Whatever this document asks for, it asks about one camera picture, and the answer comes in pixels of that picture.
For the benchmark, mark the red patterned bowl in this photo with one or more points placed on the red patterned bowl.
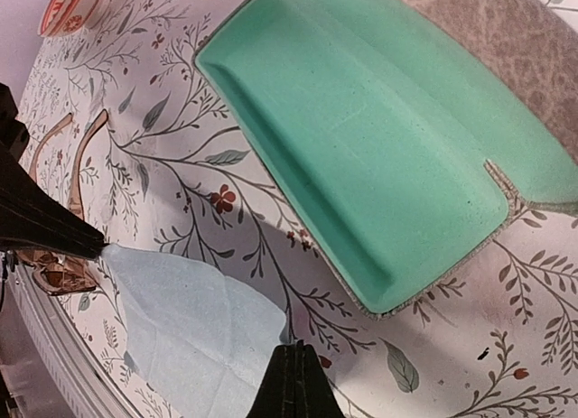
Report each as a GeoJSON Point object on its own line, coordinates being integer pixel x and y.
{"type": "Point", "coordinates": [65, 17]}

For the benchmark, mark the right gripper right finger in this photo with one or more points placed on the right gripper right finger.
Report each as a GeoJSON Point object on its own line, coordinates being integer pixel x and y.
{"type": "Point", "coordinates": [314, 397]}

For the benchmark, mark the front aluminium rail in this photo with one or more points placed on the front aluminium rail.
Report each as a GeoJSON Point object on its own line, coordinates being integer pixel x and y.
{"type": "Point", "coordinates": [82, 382]}

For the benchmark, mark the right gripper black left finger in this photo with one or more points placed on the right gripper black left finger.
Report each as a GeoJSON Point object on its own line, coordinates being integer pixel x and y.
{"type": "Point", "coordinates": [276, 396]}

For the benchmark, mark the grey glasses case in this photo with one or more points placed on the grey glasses case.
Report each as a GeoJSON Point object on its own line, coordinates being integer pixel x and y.
{"type": "Point", "coordinates": [400, 152]}

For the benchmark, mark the brown sunglasses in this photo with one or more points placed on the brown sunglasses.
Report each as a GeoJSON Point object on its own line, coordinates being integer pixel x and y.
{"type": "Point", "coordinates": [60, 262]}

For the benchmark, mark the floral tablecloth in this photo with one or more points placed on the floral tablecloth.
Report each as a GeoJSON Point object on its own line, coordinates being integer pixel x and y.
{"type": "Point", "coordinates": [172, 172]}

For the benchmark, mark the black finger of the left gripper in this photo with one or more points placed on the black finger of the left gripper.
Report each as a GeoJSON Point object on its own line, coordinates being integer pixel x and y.
{"type": "Point", "coordinates": [25, 207]}

